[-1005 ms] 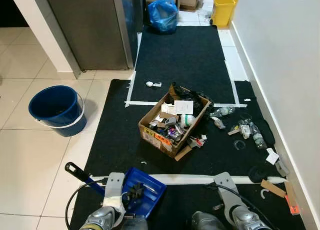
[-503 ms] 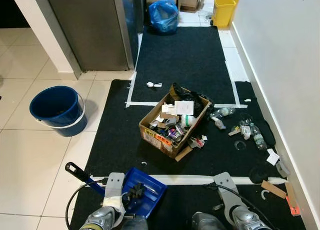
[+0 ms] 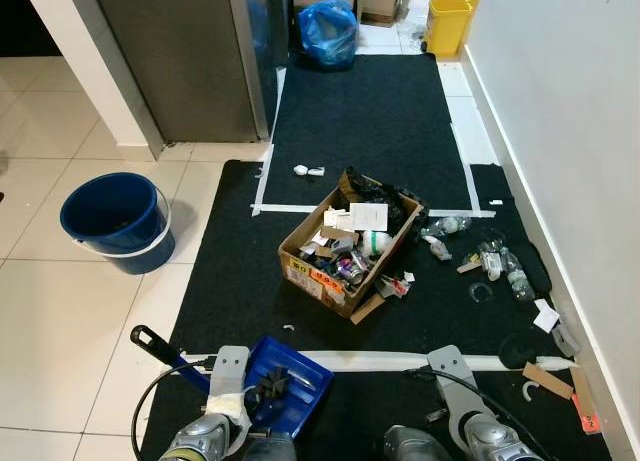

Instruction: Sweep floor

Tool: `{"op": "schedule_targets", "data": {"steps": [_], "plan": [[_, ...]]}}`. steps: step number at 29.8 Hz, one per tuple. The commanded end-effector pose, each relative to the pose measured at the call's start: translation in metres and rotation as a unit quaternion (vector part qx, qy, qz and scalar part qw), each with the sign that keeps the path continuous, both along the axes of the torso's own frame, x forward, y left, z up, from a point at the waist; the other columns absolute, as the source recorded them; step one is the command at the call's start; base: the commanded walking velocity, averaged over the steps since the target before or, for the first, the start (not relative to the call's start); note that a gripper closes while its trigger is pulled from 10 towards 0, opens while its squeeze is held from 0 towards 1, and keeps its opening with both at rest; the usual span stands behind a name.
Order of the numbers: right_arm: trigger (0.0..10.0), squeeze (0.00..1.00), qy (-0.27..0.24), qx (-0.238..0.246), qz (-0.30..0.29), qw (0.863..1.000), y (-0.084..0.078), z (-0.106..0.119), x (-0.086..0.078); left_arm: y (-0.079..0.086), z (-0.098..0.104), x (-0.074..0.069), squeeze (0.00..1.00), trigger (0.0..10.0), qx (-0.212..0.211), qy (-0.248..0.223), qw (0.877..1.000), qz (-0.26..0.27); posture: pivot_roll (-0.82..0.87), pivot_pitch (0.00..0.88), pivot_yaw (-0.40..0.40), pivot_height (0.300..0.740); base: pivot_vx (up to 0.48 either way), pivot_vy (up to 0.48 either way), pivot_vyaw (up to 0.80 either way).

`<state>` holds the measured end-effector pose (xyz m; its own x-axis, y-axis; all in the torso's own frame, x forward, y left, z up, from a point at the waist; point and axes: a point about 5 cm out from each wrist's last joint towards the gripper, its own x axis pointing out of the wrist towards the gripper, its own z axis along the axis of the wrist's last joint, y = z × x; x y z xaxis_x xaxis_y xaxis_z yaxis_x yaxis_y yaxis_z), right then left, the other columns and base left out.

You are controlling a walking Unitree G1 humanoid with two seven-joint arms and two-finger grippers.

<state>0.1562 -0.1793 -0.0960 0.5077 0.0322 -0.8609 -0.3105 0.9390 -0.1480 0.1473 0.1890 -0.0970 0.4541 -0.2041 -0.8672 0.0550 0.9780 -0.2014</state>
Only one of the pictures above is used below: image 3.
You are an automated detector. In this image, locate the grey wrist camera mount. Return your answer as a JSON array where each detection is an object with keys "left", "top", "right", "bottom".
[
  {"left": 205, "top": 345, "right": 253, "bottom": 422},
  {"left": 427, "top": 345, "right": 483, "bottom": 424}
]

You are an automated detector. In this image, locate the orange-marked wooden strip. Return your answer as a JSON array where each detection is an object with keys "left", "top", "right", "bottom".
[{"left": 570, "top": 366, "right": 604, "bottom": 437}]

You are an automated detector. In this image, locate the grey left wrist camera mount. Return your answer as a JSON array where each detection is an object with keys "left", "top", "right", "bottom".
[{"left": 205, "top": 345, "right": 253, "bottom": 422}]

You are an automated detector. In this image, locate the yellow plastic bin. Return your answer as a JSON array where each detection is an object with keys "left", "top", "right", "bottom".
[{"left": 424, "top": 0, "right": 486, "bottom": 60}]

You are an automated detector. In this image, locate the brown cardboard strip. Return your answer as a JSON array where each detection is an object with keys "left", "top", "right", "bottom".
[{"left": 522, "top": 362, "right": 576, "bottom": 400}]

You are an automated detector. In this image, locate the white paper sheet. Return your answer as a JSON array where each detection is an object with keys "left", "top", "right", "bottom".
[{"left": 349, "top": 202, "right": 390, "bottom": 234}]

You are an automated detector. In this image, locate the black plastic bag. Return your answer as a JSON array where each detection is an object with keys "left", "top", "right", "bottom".
[{"left": 340, "top": 167, "right": 421, "bottom": 217}]

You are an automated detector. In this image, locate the small white paper card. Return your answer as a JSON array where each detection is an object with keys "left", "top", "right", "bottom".
[{"left": 533, "top": 299, "right": 561, "bottom": 334}]

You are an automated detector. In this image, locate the grey left robot leg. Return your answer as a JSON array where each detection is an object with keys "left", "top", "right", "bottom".
[{"left": 240, "top": 431, "right": 301, "bottom": 461}]

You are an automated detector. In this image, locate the black oblong pad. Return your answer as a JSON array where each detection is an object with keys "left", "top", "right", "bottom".
[{"left": 515, "top": 243, "right": 554, "bottom": 299}]

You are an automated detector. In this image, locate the clear plastic bottle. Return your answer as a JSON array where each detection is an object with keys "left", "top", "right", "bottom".
[
  {"left": 422, "top": 215, "right": 473, "bottom": 238},
  {"left": 500, "top": 247, "right": 531, "bottom": 302}
]

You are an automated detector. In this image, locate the blue dustpan with black handle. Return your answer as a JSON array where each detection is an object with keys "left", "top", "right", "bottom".
[{"left": 129, "top": 324, "right": 335, "bottom": 439}]

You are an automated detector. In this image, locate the black floor mat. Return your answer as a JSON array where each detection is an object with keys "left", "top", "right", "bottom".
[
  {"left": 138, "top": 366, "right": 613, "bottom": 461},
  {"left": 170, "top": 159, "right": 576, "bottom": 360},
  {"left": 258, "top": 51, "right": 483, "bottom": 217}
]

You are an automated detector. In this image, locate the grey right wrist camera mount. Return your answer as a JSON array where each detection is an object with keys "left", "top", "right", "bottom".
[{"left": 427, "top": 345, "right": 483, "bottom": 424}]

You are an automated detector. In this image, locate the blue plastic bag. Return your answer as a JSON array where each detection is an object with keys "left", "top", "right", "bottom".
[{"left": 296, "top": 0, "right": 360, "bottom": 72}]

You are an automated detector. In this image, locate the bubble wrap roll green tape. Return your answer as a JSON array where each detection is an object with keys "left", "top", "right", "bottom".
[{"left": 362, "top": 231, "right": 395, "bottom": 259}]

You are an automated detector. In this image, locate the grey robot leg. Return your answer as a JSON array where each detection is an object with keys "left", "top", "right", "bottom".
[
  {"left": 383, "top": 425, "right": 453, "bottom": 461},
  {"left": 240, "top": 431, "right": 301, "bottom": 461}
]

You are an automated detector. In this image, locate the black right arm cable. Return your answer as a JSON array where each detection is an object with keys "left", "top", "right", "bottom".
[{"left": 403, "top": 365, "right": 551, "bottom": 461}]

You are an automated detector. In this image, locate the black tangled rubbish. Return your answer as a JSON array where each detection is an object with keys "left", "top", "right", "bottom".
[{"left": 245, "top": 366, "right": 293, "bottom": 414}]

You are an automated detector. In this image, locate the grey plastic piece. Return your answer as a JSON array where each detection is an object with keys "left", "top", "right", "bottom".
[{"left": 553, "top": 319, "right": 583, "bottom": 362}]

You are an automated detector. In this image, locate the blue plastic bucket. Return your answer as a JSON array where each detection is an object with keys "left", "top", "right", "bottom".
[{"left": 59, "top": 176, "right": 177, "bottom": 276}]

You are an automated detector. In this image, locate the grey metal door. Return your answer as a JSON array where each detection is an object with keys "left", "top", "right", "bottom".
[{"left": 88, "top": 0, "right": 291, "bottom": 147}]

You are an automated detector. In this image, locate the grey right robot leg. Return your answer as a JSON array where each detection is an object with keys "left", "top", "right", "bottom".
[{"left": 383, "top": 425, "right": 453, "bottom": 461}]

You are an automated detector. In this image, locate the black round disc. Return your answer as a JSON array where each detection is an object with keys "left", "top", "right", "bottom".
[{"left": 497, "top": 333, "right": 537, "bottom": 371}]

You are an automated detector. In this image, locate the brown cardboard rubbish box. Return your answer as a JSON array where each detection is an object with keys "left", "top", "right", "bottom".
[{"left": 278, "top": 166, "right": 428, "bottom": 325}]

